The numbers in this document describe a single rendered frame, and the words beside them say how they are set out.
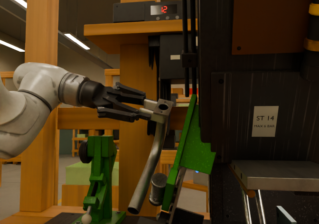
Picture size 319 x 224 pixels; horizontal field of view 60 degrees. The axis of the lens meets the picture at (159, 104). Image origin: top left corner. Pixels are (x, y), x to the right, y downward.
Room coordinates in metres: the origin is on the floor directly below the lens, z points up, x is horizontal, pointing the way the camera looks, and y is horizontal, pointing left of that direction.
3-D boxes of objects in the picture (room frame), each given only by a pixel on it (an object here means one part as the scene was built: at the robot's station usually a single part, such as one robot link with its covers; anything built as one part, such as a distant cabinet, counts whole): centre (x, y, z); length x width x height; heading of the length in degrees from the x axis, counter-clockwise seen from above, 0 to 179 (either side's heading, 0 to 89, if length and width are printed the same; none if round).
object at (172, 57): (0.92, -0.09, 1.42); 0.17 x 0.12 x 0.15; 82
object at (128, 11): (0.96, 0.08, 1.59); 0.15 x 0.07 x 0.07; 82
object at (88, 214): (0.80, 0.20, 0.96); 0.06 x 0.03 x 0.06; 172
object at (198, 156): (0.65, -0.09, 1.17); 0.13 x 0.12 x 0.20; 82
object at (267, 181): (0.59, -0.24, 1.11); 0.39 x 0.16 x 0.03; 172
